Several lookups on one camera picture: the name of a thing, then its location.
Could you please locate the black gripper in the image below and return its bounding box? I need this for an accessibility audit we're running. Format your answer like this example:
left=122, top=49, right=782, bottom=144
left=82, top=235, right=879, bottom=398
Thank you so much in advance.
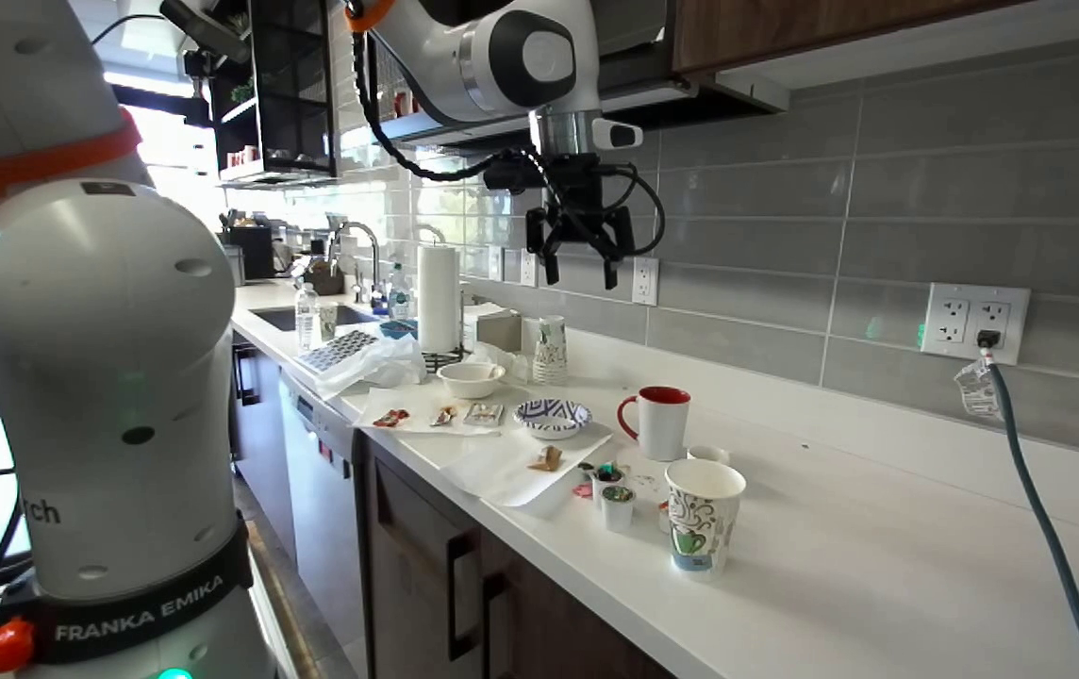
left=525, top=147, right=632, bottom=294

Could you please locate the blue patterned paper plate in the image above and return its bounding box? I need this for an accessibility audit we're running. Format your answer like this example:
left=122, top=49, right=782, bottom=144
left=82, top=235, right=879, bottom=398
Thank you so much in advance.
left=514, top=397, right=597, bottom=445

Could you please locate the white rectangular plate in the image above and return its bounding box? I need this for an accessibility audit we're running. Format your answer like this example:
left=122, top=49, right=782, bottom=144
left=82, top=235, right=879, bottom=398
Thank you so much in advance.
left=486, top=423, right=626, bottom=521

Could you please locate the grey metal box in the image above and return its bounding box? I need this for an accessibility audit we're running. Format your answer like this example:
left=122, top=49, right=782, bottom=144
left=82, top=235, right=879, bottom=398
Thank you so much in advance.
left=476, top=308, right=528, bottom=355

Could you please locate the white paper towel roll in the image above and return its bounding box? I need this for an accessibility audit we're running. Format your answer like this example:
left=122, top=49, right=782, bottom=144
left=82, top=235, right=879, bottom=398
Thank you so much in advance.
left=416, top=242, right=468, bottom=359

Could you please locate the white round bowl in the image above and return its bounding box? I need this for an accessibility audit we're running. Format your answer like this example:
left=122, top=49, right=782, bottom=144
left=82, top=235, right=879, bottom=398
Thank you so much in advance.
left=434, top=359, right=508, bottom=404

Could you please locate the clear plastic bottle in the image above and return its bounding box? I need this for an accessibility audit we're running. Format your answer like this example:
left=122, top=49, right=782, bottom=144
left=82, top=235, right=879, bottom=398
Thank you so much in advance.
left=289, top=277, right=320, bottom=352
left=383, top=261, right=412, bottom=324

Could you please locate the white mug red interior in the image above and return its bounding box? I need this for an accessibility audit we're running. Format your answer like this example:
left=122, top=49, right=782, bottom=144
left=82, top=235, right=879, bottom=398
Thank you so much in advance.
left=615, top=379, right=694, bottom=465

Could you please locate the chrome sink faucet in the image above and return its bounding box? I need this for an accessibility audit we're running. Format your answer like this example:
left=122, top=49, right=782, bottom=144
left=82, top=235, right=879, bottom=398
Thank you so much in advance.
left=323, top=213, right=383, bottom=305

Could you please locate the small pod green lid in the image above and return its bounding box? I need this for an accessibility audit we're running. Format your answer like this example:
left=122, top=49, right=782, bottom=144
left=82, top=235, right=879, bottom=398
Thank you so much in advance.
left=590, top=458, right=631, bottom=502

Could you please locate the dark kettle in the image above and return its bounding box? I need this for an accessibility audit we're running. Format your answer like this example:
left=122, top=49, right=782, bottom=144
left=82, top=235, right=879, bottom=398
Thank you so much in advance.
left=297, top=242, right=352, bottom=299

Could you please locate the white dish rack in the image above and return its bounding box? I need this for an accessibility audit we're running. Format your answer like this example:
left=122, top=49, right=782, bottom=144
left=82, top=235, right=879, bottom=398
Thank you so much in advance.
left=297, top=321, right=424, bottom=398

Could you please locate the small white pod cup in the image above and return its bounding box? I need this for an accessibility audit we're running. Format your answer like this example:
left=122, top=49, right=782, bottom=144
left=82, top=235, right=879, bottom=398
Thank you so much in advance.
left=600, top=481, right=637, bottom=530

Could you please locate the steel kitchen sink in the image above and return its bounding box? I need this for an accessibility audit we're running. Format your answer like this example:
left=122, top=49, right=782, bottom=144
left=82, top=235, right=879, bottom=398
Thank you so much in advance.
left=250, top=299, right=376, bottom=339

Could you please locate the black open shelving unit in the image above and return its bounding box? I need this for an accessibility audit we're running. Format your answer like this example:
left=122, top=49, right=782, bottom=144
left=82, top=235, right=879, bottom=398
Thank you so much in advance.
left=157, top=0, right=343, bottom=192

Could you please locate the wooden upper cabinet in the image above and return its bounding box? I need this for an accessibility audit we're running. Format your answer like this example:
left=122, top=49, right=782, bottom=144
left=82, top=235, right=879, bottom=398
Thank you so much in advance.
left=666, top=0, right=1021, bottom=72

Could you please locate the steel dishwasher front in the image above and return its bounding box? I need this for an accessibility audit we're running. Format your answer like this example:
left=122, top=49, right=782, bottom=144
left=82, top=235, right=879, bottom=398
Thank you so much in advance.
left=271, top=373, right=373, bottom=679

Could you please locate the dark wood base cabinet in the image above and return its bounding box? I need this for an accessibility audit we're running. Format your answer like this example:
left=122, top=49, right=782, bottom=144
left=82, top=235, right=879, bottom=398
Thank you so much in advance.
left=354, top=428, right=681, bottom=679

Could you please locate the white double wall outlet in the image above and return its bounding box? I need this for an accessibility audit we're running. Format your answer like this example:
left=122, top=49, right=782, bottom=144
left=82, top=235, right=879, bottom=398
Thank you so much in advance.
left=918, top=277, right=1034, bottom=369

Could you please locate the clear plastic cable tag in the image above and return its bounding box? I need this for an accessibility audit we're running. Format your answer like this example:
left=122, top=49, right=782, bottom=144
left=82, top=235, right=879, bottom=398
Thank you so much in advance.
left=951, top=352, right=1007, bottom=426

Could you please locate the grey blue power cable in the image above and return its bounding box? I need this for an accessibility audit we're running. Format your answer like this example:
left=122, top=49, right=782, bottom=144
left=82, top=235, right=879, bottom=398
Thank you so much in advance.
left=974, top=329, right=1079, bottom=679

